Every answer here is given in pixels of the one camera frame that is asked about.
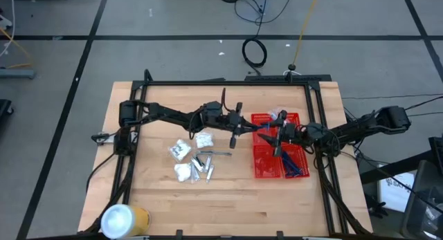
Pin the silver nail clipper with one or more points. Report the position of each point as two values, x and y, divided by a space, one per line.
195 175
208 163
210 173
198 165

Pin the black chair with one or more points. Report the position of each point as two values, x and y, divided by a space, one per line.
425 198

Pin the blue toothbrush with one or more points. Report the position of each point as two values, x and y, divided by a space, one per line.
275 112

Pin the black table clamp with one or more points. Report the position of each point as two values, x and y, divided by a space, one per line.
179 234
280 235

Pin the grey base foot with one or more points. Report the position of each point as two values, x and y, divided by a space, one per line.
17 74

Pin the black support beam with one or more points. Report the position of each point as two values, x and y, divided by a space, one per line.
391 169

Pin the white cardboard box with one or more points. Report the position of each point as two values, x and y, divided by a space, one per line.
394 195

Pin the black aluminium table frame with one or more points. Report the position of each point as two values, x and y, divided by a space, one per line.
180 83

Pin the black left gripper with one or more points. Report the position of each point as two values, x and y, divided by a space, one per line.
232 124

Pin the white cotton balls bag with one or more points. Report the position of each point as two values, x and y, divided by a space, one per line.
182 172
204 140

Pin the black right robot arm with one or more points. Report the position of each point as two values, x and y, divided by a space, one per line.
363 127

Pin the black cart corner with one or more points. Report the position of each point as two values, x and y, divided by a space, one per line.
4 108

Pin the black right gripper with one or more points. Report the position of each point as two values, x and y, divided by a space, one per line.
289 133

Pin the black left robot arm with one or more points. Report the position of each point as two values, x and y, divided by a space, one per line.
166 112

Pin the chrome metal tweezers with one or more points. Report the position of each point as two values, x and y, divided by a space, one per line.
214 152

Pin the yellow canister white lid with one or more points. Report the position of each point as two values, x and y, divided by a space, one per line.
121 221

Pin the cotton bag with dark print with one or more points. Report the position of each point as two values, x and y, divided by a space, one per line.
180 150

